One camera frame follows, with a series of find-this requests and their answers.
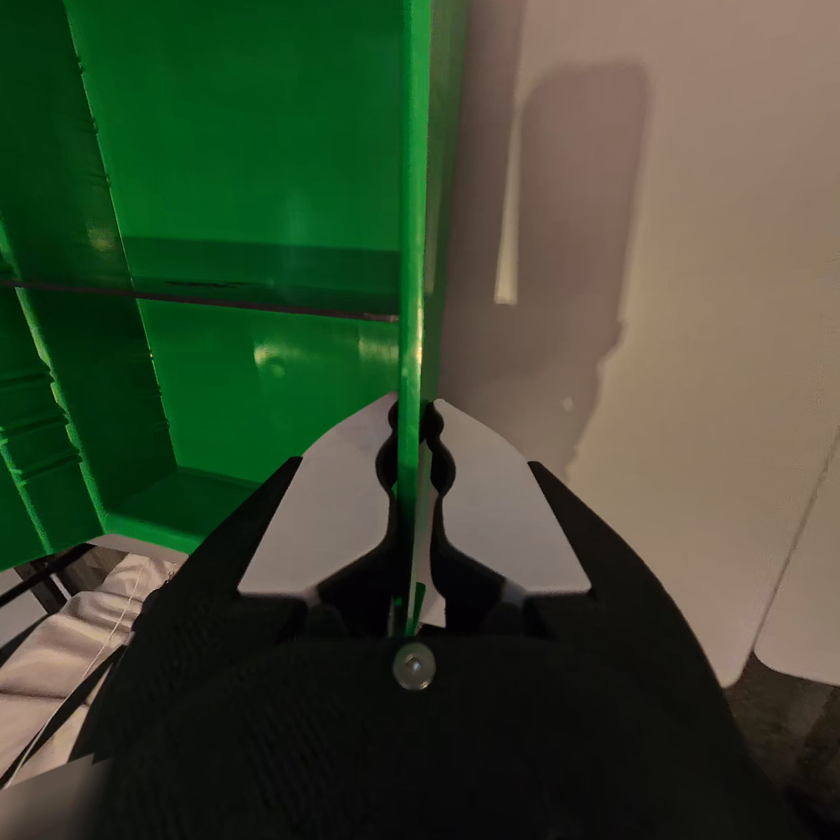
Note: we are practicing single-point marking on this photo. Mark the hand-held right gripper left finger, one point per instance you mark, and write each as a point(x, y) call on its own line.
point(328, 512)

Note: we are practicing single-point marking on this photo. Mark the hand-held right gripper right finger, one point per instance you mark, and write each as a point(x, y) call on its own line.
point(512, 518)

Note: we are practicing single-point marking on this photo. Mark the green plastic bin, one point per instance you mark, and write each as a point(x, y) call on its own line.
point(262, 131)

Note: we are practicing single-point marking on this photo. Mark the person's pale clothing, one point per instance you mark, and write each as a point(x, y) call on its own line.
point(65, 643)

